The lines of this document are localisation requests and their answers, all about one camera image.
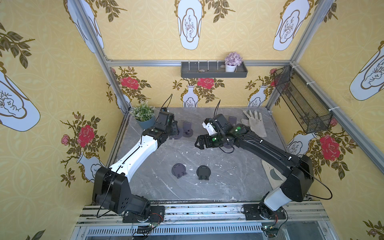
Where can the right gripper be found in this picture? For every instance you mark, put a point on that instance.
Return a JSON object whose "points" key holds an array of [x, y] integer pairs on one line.
{"points": [[207, 140]]}

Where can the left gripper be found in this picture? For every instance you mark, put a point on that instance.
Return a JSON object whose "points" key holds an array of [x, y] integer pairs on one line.
{"points": [[173, 127]]}

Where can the black phone stand front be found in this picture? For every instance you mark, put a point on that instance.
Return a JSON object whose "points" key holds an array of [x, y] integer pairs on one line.
{"points": [[203, 172]]}

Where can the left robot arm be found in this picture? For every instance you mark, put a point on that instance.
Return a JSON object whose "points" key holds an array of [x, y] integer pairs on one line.
{"points": [[112, 185]]}

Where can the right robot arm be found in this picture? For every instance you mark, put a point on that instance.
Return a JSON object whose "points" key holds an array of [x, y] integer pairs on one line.
{"points": [[298, 171]]}

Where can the purple phone stand front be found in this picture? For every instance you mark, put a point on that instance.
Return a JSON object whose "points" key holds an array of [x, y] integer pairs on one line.
{"points": [[179, 170]]}

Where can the green plant blue pot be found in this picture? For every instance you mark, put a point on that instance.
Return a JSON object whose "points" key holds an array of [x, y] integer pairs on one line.
{"points": [[144, 115]]}

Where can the grey work glove back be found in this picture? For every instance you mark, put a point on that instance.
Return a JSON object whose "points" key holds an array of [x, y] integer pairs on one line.
{"points": [[255, 122]]}

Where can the purple flower white pot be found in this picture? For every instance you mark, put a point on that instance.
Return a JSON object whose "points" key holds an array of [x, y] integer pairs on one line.
{"points": [[232, 61]]}

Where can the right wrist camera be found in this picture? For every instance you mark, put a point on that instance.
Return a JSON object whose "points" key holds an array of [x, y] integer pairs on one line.
{"points": [[209, 127]]}

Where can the grey wall shelf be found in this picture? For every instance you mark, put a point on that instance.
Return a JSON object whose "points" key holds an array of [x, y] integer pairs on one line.
{"points": [[211, 69]]}

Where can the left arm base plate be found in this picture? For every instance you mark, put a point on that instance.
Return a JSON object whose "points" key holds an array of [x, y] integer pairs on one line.
{"points": [[155, 214]]}

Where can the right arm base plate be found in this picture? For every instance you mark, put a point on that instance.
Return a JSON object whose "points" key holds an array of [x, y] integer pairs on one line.
{"points": [[262, 212]]}

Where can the black wire mesh basket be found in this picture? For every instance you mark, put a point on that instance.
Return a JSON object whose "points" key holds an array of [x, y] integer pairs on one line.
{"points": [[308, 109]]}

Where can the aluminium frame rail front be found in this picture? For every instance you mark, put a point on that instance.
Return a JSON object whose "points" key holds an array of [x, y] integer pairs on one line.
{"points": [[305, 221]]}

